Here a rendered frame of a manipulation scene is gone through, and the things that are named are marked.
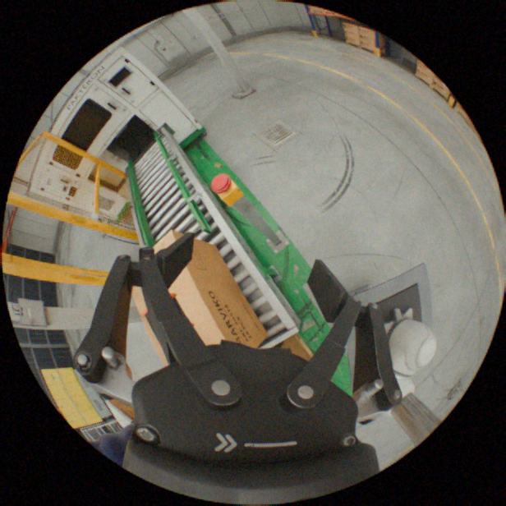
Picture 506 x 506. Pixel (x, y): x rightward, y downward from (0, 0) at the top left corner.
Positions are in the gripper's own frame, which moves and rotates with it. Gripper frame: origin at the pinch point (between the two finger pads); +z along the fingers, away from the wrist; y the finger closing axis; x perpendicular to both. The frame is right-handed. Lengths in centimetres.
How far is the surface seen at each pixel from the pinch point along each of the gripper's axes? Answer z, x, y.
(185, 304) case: 36, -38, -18
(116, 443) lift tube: -24, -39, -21
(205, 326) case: 31, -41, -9
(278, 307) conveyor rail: 57, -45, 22
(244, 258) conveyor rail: 73, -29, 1
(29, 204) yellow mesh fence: 18, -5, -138
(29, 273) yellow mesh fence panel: 2, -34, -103
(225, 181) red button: 42.1, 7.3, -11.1
